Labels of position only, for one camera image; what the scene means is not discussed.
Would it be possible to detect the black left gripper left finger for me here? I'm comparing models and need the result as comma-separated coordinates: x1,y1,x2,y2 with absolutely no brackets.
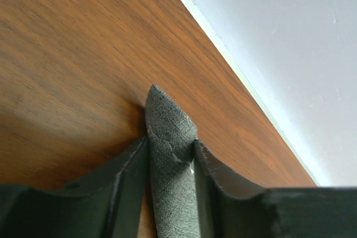
1,137,148,237

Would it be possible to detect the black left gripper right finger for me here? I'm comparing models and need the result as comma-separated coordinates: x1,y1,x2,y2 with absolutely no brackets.
192,140,356,237

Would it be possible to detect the grey cloth napkin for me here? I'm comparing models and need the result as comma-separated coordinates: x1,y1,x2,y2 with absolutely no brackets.
145,85,201,237

